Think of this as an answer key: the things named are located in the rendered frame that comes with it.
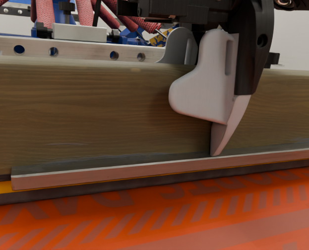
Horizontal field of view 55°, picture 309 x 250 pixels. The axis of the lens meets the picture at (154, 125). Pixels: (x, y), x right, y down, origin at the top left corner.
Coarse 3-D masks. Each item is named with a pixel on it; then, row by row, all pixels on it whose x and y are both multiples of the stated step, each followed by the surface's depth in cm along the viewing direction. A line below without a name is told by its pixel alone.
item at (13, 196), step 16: (304, 160) 31; (160, 176) 24; (176, 176) 25; (192, 176) 26; (208, 176) 26; (224, 176) 27; (16, 192) 20; (32, 192) 20; (48, 192) 21; (64, 192) 21; (80, 192) 22; (96, 192) 23
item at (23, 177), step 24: (288, 144) 27; (24, 168) 18; (48, 168) 19; (72, 168) 19; (96, 168) 19; (120, 168) 20; (144, 168) 21; (168, 168) 21; (192, 168) 22; (216, 168) 23
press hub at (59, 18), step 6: (54, 0) 113; (60, 0) 114; (66, 0) 117; (54, 6) 113; (54, 12) 113; (60, 12) 114; (60, 18) 114; (72, 18) 119; (72, 24) 117; (36, 36) 113
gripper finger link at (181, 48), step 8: (176, 32) 24; (184, 32) 24; (192, 32) 24; (200, 32) 25; (168, 40) 24; (176, 40) 24; (184, 40) 24; (192, 40) 24; (168, 48) 24; (176, 48) 24; (184, 48) 25; (192, 48) 24; (168, 56) 24; (176, 56) 25; (184, 56) 25; (192, 56) 24; (192, 64) 25
